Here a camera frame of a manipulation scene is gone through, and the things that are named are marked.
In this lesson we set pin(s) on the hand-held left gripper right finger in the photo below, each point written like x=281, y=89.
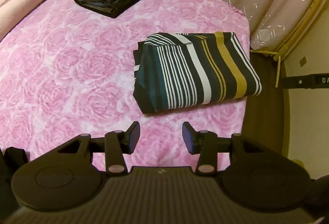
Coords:
x=187, y=137

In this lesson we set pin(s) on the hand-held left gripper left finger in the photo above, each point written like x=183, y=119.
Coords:
x=134, y=136

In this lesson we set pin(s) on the striped dark garment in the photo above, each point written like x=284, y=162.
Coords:
x=195, y=72

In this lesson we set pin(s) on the pink floral blanket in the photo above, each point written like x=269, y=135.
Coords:
x=77, y=67

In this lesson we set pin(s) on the small wall plate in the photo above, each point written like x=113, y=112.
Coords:
x=303, y=61

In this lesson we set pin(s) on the yellow wooden frame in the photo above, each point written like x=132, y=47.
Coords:
x=295, y=38

